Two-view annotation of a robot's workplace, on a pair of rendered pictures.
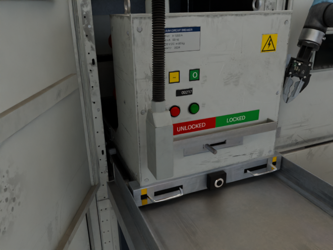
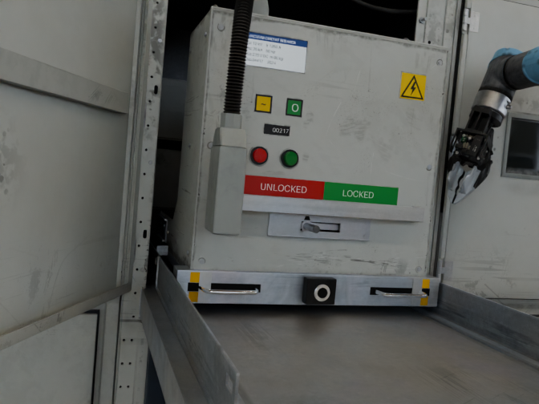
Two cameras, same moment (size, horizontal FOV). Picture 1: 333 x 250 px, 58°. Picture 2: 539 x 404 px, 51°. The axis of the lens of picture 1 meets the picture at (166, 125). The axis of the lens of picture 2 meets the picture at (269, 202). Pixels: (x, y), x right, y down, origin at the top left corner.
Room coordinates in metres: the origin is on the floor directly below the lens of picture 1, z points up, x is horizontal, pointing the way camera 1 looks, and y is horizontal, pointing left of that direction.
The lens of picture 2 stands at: (-0.26, -0.14, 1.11)
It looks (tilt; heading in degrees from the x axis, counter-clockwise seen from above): 3 degrees down; 5
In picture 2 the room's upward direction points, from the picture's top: 5 degrees clockwise
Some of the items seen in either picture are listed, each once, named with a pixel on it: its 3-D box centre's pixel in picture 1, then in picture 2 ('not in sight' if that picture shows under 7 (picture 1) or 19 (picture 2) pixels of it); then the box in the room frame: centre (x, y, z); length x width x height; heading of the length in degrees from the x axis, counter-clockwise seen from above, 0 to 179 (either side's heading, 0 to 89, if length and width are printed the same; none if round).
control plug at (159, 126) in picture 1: (159, 142); (225, 180); (0.69, 0.02, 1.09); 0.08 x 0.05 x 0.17; 22
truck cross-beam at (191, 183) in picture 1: (210, 174); (312, 287); (0.84, -0.14, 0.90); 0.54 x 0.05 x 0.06; 112
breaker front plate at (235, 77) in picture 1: (217, 102); (327, 157); (0.83, -0.15, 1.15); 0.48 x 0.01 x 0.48; 112
